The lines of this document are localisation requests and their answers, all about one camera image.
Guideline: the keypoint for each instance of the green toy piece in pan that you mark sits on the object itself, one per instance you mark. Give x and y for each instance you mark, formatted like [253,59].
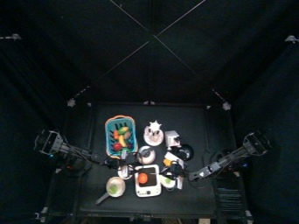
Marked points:
[113,189]

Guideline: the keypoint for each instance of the white bowl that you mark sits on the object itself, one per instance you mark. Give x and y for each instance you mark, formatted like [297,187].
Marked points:
[126,174]

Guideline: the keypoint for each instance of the silver frame bracket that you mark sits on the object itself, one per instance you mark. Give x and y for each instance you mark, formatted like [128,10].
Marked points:
[15,37]
[226,106]
[149,102]
[292,38]
[71,102]

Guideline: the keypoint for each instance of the orange toy carrot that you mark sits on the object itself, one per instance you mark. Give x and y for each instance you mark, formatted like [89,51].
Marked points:
[117,135]

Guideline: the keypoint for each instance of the black printed label sheet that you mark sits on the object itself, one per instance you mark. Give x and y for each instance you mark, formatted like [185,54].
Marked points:
[230,201]

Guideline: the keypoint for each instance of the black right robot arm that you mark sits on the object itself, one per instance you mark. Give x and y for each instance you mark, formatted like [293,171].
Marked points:
[234,156]

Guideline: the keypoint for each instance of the yellow toy bell pepper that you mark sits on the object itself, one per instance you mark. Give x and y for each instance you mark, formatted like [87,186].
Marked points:
[168,162]

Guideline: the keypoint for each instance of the green toy cucumber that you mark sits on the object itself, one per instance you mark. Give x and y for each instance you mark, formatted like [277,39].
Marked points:
[126,151]

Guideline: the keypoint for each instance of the white toy induction stove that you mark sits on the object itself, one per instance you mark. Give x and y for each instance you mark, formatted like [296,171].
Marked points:
[148,191]

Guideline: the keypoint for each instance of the orange toy fruit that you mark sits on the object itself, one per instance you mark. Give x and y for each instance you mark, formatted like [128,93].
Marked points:
[144,178]

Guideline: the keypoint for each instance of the red toy tomato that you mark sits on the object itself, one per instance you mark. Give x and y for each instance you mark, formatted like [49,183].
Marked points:
[118,146]

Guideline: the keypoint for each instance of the purple toy eggplant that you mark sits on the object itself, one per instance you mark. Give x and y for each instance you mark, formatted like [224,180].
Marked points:
[130,145]

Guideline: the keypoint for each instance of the yellow toy banana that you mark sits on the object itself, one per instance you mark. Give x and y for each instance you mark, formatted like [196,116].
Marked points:
[122,141]

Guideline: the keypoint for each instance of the green toy pear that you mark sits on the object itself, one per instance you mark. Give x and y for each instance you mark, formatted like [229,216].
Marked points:
[124,129]

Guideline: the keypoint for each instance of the teal basket with orange rim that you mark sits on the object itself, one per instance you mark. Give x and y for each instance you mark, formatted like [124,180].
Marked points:
[110,128]

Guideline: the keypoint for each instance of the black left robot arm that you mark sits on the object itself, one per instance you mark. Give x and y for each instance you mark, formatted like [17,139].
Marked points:
[58,145]

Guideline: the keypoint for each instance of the white cutting board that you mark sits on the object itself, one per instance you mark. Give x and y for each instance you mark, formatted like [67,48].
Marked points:
[172,156]

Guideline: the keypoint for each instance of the white star-shaped toy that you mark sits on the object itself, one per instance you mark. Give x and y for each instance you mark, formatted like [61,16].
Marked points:
[156,126]

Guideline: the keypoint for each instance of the green toy piece in pot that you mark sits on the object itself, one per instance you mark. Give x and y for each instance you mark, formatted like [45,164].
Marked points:
[168,181]

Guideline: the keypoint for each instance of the brown toy potato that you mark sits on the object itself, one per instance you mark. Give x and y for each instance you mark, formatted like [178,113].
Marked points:
[128,135]

